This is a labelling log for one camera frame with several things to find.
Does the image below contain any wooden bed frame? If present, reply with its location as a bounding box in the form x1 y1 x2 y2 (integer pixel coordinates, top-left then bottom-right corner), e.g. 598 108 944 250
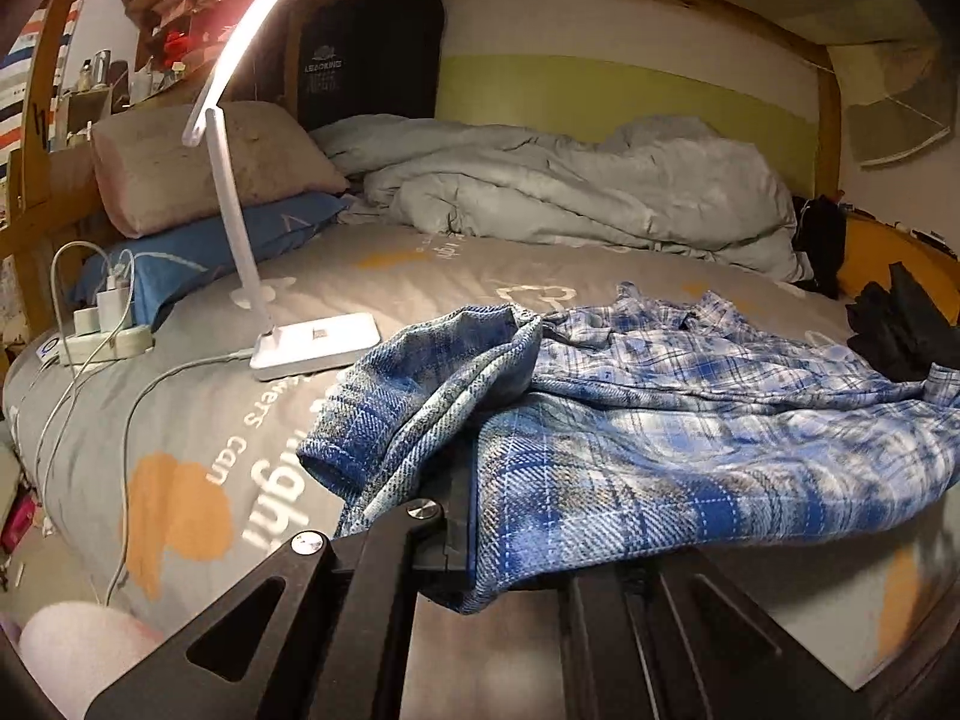
0 0 847 332

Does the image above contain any white desk lamp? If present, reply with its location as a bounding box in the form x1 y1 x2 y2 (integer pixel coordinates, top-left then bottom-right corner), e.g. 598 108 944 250
181 0 384 382

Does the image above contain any black garment by cushion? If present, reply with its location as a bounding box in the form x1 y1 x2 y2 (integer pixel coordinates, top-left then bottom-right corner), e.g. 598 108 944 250
793 195 846 299

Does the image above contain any black printed bag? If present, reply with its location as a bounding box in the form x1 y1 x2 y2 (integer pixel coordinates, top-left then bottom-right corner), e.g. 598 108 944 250
296 0 446 130

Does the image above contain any orange yellow cushion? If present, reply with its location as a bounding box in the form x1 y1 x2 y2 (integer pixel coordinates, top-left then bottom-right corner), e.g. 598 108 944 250
838 215 958 320

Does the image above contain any black puffer jacket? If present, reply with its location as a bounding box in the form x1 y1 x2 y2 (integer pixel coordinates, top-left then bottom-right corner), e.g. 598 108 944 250
846 262 960 382

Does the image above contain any grey crumpled duvet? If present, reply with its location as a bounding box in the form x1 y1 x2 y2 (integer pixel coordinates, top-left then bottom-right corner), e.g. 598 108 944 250
313 115 812 283

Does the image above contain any blue pillow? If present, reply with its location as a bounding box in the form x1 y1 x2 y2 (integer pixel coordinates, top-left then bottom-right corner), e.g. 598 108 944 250
107 192 348 330

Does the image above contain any white power strip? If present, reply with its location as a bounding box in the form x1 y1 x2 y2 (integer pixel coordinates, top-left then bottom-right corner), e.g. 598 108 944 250
36 277 155 372

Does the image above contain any grey printed bed sheet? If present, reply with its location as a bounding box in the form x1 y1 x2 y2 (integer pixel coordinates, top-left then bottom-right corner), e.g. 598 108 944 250
3 226 958 702

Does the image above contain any green headboard panel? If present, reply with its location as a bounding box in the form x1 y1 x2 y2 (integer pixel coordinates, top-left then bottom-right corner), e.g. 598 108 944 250
436 55 817 195

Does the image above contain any blue plaid flannel shirt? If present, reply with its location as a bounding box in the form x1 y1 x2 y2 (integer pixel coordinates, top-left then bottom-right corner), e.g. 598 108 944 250
298 283 958 613

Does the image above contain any beige pillow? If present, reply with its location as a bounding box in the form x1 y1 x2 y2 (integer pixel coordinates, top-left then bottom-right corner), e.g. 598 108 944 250
91 101 348 239

